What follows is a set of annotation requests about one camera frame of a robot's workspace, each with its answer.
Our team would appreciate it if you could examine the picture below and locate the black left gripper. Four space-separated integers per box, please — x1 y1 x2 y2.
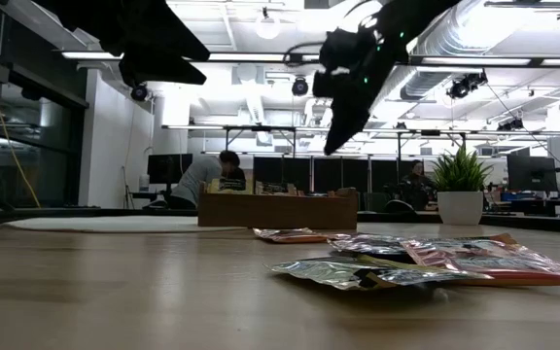
31 0 211 88

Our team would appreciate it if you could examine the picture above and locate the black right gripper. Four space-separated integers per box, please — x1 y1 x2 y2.
312 18 407 157

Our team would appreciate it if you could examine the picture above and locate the black desk partition panel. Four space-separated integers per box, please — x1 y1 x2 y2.
253 156 312 195
313 157 370 195
370 158 432 200

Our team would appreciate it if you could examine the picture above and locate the long linear ceiling light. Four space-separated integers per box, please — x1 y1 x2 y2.
60 50 560 68

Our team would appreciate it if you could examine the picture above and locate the black office chair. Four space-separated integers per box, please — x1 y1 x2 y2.
381 198 418 215

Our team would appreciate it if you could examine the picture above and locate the round white pendant lamp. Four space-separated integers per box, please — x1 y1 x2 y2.
254 7 282 41

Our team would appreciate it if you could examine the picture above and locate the black computer monitor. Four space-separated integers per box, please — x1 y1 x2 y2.
147 153 194 185
507 154 558 193

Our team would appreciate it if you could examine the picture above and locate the green plant in white pot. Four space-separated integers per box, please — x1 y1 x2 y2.
428 145 494 227

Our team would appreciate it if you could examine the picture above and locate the white round woven placemat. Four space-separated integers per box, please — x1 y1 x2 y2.
5 216 248 234

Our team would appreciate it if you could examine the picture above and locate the silver ventilation duct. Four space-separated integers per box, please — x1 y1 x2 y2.
399 0 505 101

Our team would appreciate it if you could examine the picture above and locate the black overhead desk frame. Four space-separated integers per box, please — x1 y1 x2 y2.
162 123 560 159

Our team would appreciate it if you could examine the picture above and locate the yellow cable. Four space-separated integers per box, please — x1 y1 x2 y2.
0 0 43 210

